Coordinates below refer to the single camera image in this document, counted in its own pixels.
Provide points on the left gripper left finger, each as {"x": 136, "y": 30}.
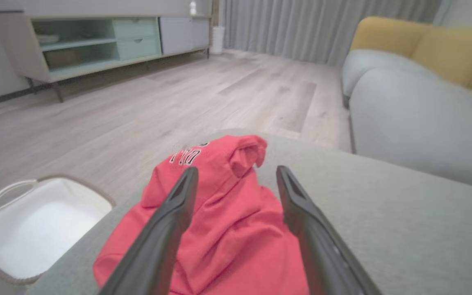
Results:
{"x": 162, "y": 246}

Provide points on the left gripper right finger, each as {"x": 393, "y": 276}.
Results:
{"x": 322, "y": 254}

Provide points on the red garment with white trim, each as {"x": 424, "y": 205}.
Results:
{"x": 228, "y": 229}

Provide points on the wide grey sofa ottoman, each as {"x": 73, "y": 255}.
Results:
{"x": 383, "y": 229}

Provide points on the white laundry basket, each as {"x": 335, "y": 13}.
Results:
{"x": 39, "y": 229}

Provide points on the grey sofa seat cushion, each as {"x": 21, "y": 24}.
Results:
{"x": 375, "y": 65}
{"x": 416, "y": 123}

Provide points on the brown box in cabinet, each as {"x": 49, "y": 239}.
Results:
{"x": 62, "y": 58}

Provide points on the grey pleated curtain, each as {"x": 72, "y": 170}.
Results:
{"x": 301, "y": 28}

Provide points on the yellow sofa back cushion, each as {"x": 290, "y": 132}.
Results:
{"x": 457, "y": 53}
{"x": 383, "y": 35}

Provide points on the pale bowl stack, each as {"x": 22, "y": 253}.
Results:
{"x": 47, "y": 39}

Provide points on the small white bottle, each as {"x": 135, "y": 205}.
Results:
{"x": 193, "y": 8}

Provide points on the beige and green TV cabinet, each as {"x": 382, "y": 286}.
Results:
{"x": 19, "y": 45}

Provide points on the flat black box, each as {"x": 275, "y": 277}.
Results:
{"x": 8, "y": 11}

